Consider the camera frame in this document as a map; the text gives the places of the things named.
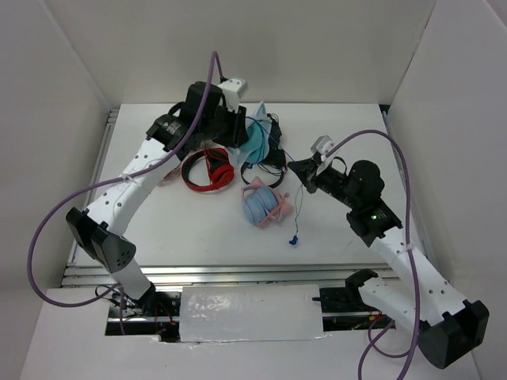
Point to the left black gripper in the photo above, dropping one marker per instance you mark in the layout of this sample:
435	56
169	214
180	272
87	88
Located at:
237	133

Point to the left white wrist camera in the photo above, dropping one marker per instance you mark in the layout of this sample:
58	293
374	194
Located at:
233	90

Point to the black headphones lower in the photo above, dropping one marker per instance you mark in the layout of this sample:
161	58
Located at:
275	164

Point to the blue pink cat headphones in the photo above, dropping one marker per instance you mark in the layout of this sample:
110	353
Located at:
262	204

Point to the black headphones upper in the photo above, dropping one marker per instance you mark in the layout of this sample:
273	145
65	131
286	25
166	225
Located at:
275	132

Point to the folded red headphones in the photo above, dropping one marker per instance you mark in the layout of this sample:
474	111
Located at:
170	176

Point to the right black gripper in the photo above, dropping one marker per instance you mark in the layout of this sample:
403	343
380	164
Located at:
306	170

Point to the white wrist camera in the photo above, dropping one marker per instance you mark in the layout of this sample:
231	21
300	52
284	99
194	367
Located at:
233	90
324	151

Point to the teal cat ear headphones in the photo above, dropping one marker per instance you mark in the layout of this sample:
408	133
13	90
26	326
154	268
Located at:
256	148

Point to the white foil covered plate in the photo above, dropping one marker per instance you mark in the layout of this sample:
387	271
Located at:
250	313

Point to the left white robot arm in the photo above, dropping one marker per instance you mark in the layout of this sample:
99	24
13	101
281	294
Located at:
99	228

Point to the red black headphones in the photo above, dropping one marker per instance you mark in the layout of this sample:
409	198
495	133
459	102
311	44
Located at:
219	169

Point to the aluminium rail frame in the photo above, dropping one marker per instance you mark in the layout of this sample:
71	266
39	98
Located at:
171	280

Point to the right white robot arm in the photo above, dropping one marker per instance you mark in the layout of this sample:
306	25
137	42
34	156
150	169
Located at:
449	326

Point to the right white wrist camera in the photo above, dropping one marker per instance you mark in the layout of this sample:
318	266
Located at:
324	151

